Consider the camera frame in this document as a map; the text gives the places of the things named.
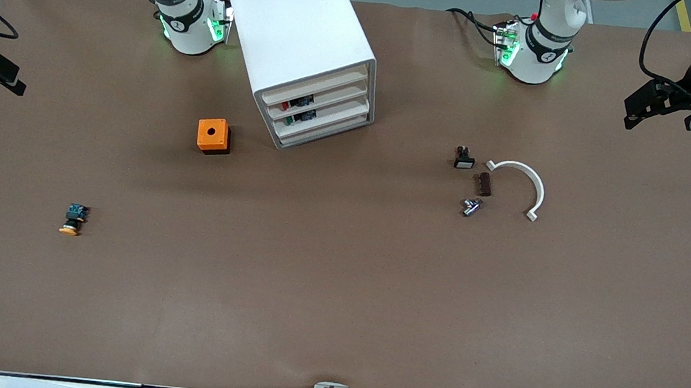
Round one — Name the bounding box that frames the red push button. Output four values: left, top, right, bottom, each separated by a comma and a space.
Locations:
281, 93, 315, 114

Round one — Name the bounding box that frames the white drawer cabinet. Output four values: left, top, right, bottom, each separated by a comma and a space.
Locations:
210, 0, 387, 159

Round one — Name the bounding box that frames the black left base cable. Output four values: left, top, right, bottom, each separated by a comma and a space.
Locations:
442, 7, 504, 49

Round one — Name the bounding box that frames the yellow mushroom push button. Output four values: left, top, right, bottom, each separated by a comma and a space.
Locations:
57, 202, 91, 238

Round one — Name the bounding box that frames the white drawer with green button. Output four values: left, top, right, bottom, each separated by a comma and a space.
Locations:
271, 91, 370, 143

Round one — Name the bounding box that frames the white drawer with yellow button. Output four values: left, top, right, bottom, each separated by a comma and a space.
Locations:
260, 61, 369, 115

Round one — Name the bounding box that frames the white curved plastic bracket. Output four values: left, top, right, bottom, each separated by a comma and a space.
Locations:
481, 158, 548, 224

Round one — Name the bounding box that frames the black white square push button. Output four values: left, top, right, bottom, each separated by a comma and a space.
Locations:
452, 144, 477, 171

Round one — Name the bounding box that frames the silver metal fitting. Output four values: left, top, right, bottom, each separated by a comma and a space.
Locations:
461, 196, 485, 219

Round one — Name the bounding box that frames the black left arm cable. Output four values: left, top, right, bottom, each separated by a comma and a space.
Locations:
638, 0, 691, 88

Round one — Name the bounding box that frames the white drawer with red button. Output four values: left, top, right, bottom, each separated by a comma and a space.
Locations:
265, 76, 370, 129

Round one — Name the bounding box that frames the orange button enclosure box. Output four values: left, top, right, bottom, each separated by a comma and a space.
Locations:
196, 117, 233, 157

